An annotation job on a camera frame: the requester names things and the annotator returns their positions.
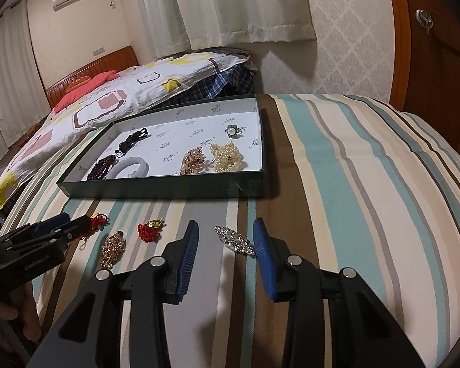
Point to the rose gold pearl brooch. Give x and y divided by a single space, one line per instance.
193 160

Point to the person's left hand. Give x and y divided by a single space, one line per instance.
30 314

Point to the metal door lock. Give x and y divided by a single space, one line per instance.
423 17

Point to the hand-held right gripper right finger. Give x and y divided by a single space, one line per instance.
262 249

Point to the red and gold ornament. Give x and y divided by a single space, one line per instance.
147 232

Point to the red round cushion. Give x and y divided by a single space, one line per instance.
76 81

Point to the red knot ornament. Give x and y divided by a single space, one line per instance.
96 223

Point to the brown wooden door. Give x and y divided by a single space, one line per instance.
444 65

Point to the blue plaid bed sheet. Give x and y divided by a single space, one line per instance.
218 82

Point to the silver rhinestone hair clip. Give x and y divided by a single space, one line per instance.
234 239

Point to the white patterned bed blanket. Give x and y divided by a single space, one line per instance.
149 92

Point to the wall socket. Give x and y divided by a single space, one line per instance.
99 50

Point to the wide white curtain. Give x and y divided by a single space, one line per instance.
234 7

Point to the narrow white curtain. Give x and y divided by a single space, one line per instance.
11 84

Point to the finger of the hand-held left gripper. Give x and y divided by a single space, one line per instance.
50 224
69 230

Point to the striped tablecloth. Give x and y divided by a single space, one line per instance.
329 199

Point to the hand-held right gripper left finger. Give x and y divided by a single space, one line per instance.
188 253

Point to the wooden headboard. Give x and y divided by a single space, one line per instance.
111 59

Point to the green box with white lining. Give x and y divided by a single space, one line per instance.
168 149

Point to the white bangle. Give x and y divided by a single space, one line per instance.
136 160

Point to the pearl bead cluster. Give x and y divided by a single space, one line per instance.
226 157

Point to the pink pillow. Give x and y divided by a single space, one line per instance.
84 90

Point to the black hair clip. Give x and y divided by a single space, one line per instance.
130 142

